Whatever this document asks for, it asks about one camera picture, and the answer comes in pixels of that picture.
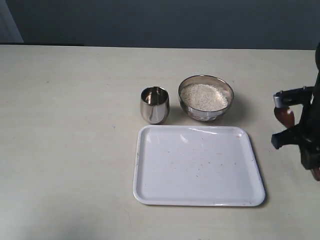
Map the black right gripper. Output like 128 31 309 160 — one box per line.
271 43 320 170

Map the steel cup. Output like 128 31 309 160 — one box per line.
140 86 170 125

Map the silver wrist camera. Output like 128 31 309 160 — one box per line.
273 92 285 109

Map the brown wooden spoon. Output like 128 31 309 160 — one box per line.
273 106 320 182

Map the white rectangular tray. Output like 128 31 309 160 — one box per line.
132 125 266 207

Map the steel bowl of rice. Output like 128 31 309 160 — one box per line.
178 75 234 122

